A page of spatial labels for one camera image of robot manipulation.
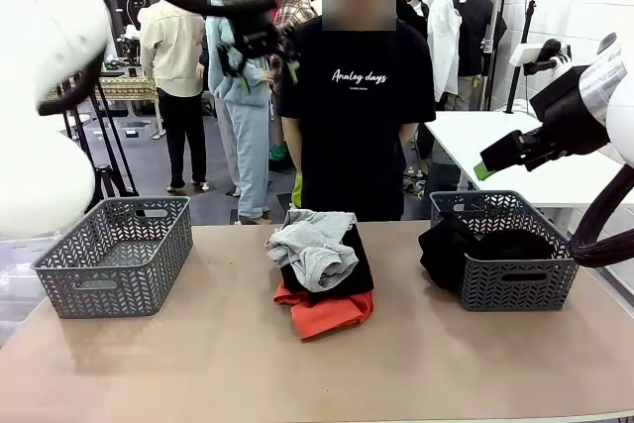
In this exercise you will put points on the mannequin in blue fleece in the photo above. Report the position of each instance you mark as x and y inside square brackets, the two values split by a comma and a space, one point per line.
[245, 126]

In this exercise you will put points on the grey t-shirt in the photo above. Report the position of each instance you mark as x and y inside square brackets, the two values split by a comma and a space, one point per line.
[312, 249]

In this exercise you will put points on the mannequin in dark jacket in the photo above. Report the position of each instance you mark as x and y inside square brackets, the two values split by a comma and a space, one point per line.
[413, 17]

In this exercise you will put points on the person in black t-shirt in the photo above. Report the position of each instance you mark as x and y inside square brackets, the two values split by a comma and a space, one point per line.
[356, 121]

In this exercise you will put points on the person's right forearm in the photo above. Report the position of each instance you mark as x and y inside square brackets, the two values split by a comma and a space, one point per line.
[293, 155]

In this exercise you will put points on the mannequin in white shirt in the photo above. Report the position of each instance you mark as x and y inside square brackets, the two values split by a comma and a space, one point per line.
[443, 46]

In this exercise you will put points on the mannequin in black shirt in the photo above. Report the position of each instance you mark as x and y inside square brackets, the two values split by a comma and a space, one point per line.
[475, 31]

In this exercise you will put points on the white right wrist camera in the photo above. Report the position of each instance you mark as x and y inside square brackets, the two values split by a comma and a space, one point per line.
[527, 52]

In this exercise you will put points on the orange garment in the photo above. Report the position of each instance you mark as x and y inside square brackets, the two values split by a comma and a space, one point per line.
[327, 319]

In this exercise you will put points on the person's left forearm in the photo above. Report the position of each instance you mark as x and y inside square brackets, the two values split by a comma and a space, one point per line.
[408, 133]

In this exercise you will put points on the black light stand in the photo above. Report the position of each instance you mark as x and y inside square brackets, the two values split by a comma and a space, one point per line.
[521, 51]

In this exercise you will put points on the grey plastic woven-pattern basket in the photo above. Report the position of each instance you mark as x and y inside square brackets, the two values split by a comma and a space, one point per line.
[124, 274]
[520, 289]

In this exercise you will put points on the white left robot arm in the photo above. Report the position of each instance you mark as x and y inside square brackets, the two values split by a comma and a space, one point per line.
[44, 121]

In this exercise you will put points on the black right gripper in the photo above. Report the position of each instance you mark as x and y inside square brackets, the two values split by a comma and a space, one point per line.
[515, 153]

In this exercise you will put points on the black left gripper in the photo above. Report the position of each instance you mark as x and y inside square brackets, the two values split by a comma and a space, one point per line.
[260, 36]

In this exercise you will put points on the mannequin in cream jacket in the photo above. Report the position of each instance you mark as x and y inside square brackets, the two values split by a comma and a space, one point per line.
[173, 51]

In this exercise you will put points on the black garment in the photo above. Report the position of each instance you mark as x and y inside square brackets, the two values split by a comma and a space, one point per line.
[446, 254]
[359, 269]

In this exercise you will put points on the table with patterned cloth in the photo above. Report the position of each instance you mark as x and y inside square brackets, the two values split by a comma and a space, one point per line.
[124, 88]

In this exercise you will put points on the black camera tripod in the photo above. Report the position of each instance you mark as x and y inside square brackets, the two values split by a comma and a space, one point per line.
[106, 145]

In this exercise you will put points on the large white table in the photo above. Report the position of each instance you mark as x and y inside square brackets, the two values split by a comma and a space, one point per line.
[520, 160]

